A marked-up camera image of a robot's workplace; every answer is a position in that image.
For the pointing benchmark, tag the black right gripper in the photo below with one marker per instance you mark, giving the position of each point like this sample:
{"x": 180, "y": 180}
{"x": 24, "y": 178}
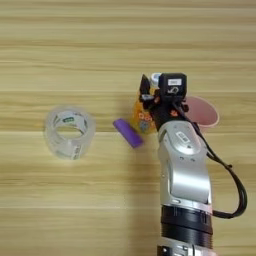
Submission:
{"x": 164, "y": 111}

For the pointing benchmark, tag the orange juice bottle white cap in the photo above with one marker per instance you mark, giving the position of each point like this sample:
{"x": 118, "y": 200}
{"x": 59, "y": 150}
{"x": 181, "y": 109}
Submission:
{"x": 142, "y": 118}

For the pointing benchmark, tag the purple rectangular eraser block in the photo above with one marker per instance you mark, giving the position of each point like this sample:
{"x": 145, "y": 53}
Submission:
{"x": 128, "y": 133}

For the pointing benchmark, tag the pink plastic cup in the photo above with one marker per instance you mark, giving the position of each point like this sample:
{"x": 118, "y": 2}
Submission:
{"x": 204, "y": 113}

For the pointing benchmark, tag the clear packing tape roll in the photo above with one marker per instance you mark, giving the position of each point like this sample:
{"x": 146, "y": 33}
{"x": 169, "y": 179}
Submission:
{"x": 52, "y": 140}

